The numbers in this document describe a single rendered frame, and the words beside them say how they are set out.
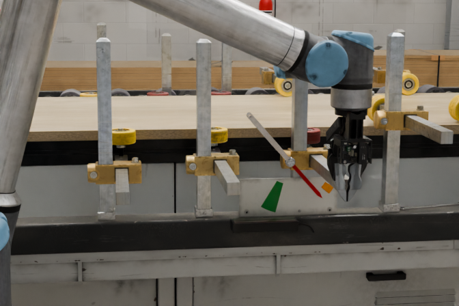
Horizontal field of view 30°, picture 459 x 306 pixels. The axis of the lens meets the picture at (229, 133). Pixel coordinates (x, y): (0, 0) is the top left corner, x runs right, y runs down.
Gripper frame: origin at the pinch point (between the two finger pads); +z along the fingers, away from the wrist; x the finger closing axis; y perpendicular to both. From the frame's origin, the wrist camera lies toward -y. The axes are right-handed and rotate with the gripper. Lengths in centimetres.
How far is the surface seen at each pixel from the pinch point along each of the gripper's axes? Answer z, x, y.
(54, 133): -7, -68, -50
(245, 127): -7, -15, -51
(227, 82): -10, -9, -140
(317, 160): -3.4, -1.3, -22.2
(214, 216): 12.6, -26.2, -31.4
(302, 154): -3.7, -3.4, -29.9
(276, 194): 6.8, -10.3, -29.9
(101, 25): -32, -56, -140
